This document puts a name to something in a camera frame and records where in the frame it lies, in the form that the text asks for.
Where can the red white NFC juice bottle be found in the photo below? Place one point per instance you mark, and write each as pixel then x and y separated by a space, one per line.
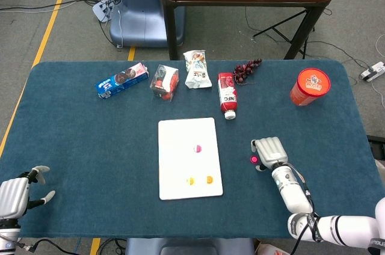
pixel 227 95

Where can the orange cylindrical canister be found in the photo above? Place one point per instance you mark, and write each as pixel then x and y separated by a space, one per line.
pixel 309 86

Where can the pink round magnet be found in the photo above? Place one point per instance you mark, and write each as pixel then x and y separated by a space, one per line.
pixel 254 159
pixel 197 148

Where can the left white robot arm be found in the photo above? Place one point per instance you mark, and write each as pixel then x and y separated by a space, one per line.
pixel 6 235

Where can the white cutting board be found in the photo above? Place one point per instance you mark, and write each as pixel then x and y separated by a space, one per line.
pixel 180 134

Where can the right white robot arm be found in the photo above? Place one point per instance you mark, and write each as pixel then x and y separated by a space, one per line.
pixel 291 192

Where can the blue Oreo cookie box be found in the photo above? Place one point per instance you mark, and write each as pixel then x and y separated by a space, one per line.
pixel 120 82

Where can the blue felt table cover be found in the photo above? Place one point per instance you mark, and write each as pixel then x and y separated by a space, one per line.
pixel 90 146

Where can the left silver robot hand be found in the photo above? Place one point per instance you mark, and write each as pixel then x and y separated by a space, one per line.
pixel 10 199

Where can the white crumpled snack bag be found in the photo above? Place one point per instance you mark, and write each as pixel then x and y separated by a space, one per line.
pixel 197 71

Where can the dark red grape bunch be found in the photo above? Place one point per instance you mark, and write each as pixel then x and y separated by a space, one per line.
pixel 245 70

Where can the red white carton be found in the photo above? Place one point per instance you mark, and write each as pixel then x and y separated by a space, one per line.
pixel 270 249

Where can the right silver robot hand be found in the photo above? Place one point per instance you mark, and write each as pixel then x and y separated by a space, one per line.
pixel 272 151

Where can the blue-grey machine pedestal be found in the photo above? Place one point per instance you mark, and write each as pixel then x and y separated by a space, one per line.
pixel 138 11

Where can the white power strip with plugs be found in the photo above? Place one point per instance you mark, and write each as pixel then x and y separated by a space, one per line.
pixel 103 10

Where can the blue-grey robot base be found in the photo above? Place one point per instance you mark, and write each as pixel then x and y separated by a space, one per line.
pixel 189 247

